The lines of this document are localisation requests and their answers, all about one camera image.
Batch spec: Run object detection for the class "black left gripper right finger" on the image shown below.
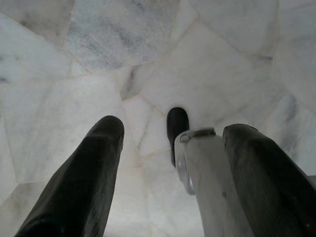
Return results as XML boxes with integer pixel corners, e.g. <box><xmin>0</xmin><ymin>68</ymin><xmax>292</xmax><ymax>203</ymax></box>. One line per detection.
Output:
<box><xmin>223</xmin><ymin>124</ymin><xmax>316</xmax><ymax>237</ymax></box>

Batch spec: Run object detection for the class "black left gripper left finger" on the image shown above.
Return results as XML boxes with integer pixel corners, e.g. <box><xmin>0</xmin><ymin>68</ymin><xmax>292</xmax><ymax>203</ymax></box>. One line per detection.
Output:
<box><xmin>14</xmin><ymin>115</ymin><xmax>125</xmax><ymax>237</ymax></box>

